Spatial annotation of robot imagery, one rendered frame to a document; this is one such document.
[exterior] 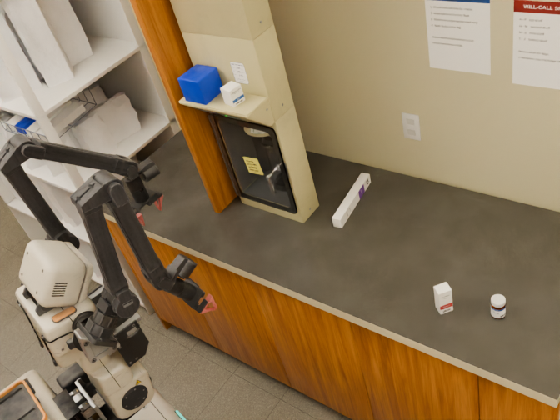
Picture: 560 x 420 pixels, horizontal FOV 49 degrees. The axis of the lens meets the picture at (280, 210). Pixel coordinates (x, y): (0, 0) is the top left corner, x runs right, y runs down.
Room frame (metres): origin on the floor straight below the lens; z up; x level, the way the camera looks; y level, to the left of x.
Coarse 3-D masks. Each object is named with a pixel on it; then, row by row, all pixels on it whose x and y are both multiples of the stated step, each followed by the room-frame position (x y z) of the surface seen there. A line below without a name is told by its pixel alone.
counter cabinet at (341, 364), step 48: (144, 288) 2.31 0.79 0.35; (240, 288) 1.71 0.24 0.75; (240, 336) 1.82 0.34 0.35; (288, 336) 1.57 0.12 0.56; (336, 336) 1.38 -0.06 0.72; (384, 336) 1.22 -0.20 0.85; (288, 384) 1.66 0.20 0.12; (336, 384) 1.43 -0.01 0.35; (384, 384) 1.25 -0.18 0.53; (432, 384) 1.10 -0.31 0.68; (480, 384) 0.98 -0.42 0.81
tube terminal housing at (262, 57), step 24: (192, 48) 1.98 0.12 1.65; (216, 48) 1.90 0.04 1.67; (240, 48) 1.81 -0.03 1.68; (264, 48) 1.79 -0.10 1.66; (264, 72) 1.78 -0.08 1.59; (264, 96) 1.78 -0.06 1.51; (288, 96) 1.83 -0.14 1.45; (288, 120) 1.81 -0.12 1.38; (288, 144) 1.79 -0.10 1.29; (288, 168) 1.77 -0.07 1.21; (312, 192) 1.83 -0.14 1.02; (288, 216) 1.82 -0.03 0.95
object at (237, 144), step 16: (224, 128) 1.95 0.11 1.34; (240, 128) 1.88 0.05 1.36; (256, 128) 1.82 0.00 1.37; (272, 128) 1.77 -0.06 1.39; (224, 144) 1.97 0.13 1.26; (240, 144) 1.91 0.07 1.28; (256, 144) 1.84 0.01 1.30; (272, 144) 1.78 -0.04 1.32; (240, 160) 1.93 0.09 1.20; (272, 160) 1.80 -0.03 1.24; (240, 176) 1.95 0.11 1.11; (256, 176) 1.88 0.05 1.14; (272, 176) 1.82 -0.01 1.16; (240, 192) 1.98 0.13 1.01; (256, 192) 1.91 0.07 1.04; (288, 192) 1.77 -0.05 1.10; (288, 208) 1.79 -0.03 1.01
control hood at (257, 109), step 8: (248, 96) 1.81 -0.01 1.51; (256, 96) 1.80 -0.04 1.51; (184, 104) 1.91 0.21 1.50; (192, 104) 1.88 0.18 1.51; (200, 104) 1.86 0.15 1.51; (208, 104) 1.84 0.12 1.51; (216, 104) 1.82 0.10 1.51; (224, 104) 1.81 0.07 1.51; (240, 104) 1.77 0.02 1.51; (248, 104) 1.76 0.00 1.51; (256, 104) 1.74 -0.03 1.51; (264, 104) 1.75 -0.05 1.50; (224, 112) 1.76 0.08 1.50; (232, 112) 1.74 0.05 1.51; (240, 112) 1.72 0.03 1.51; (248, 112) 1.71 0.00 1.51; (256, 112) 1.72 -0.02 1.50; (264, 112) 1.74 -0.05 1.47; (248, 120) 1.76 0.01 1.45; (256, 120) 1.71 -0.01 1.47; (264, 120) 1.74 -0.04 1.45; (272, 120) 1.76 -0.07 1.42
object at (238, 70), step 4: (232, 64) 1.85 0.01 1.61; (236, 64) 1.84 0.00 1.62; (240, 64) 1.83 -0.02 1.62; (232, 68) 1.86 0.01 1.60; (236, 68) 1.85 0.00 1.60; (240, 68) 1.83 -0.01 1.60; (244, 68) 1.82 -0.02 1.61; (232, 72) 1.86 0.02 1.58; (236, 72) 1.85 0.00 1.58; (240, 72) 1.84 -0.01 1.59; (244, 72) 1.82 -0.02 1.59; (236, 76) 1.86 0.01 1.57; (240, 76) 1.84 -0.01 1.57; (244, 76) 1.83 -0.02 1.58; (236, 80) 1.86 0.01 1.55; (240, 80) 1.85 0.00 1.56; (244, 80) 1.83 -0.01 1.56; (248, 84) 1.82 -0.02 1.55
